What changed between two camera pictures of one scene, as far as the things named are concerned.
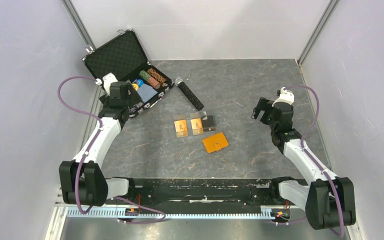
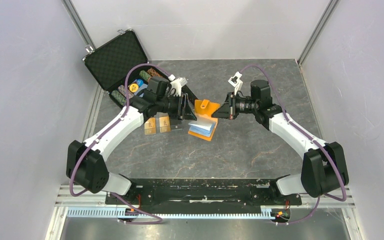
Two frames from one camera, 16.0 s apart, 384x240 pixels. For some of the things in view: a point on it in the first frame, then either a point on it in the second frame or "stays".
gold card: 197,126 → 164,124
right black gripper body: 265,105 → 238,105
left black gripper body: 130,89 → 173,105
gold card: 181,128 → 150,126
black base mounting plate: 207,192 stays
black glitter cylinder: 188,93 stays
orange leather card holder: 215,142 → 206,107
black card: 208,123 → 176,123
